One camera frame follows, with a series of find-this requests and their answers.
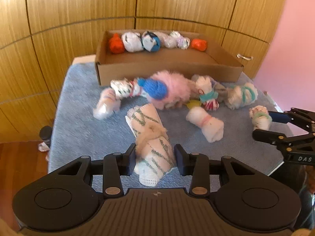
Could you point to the cardboard box tray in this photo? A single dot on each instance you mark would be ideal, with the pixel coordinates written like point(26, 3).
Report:
point(214, 61)

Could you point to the white green-band spotted sock bundle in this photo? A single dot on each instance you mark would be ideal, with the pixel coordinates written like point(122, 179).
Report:
point(260, 117)

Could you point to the dark bottle on floor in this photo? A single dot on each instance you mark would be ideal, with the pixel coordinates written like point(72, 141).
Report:
point(45, 134)

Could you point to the grey purple sock bundle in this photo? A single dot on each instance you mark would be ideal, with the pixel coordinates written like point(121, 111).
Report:
point(221, 90)

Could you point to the white teal red sock bundle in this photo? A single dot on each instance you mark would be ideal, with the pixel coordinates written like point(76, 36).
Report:
point(203, 94)

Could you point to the white leaf-print sock bundle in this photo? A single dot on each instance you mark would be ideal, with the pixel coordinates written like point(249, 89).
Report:
point(126, 88)

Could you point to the white pink-band sock bundle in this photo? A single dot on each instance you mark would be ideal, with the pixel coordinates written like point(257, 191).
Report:
point(211, 127)

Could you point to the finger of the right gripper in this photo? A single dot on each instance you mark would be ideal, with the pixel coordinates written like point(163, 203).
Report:
point(280, 117)

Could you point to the white zigzag sock bundle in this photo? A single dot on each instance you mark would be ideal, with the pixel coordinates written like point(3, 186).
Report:
point(154, 153)

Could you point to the blue towel mat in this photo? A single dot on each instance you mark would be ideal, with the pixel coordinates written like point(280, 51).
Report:
point(77, 133)

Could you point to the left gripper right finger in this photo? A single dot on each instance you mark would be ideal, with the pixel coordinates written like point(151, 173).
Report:
point(197, 166)

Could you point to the upper silver drawer handle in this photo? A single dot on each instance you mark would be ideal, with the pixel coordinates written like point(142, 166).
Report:
point(240, 56)

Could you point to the pale translucent sock bundle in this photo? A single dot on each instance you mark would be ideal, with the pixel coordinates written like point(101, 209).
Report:
point(166, 40)

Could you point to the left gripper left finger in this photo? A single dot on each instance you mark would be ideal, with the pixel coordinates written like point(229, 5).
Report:
point(115, 165)

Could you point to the white grey sock bundle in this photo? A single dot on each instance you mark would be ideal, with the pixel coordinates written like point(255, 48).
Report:
point(132, 41)

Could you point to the white lilac sock bundle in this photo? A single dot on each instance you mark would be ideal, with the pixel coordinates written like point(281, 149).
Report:
point(182, 42)

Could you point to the orange sock bundle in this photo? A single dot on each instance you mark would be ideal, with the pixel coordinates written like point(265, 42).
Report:
point(116, 45)
point(199, 44)

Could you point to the blue grey sock bundle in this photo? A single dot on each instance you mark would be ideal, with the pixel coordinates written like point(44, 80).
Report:
point(150, 41)

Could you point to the white teal fluffy sock bundle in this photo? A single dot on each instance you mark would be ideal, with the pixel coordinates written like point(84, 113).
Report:
point(240, 96)

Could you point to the pale pink white sock bundle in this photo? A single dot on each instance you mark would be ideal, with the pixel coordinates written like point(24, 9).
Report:
point(107, 105)

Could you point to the pink fluffy blue sock bundle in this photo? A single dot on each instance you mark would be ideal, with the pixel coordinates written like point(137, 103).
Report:
point(166, 89)

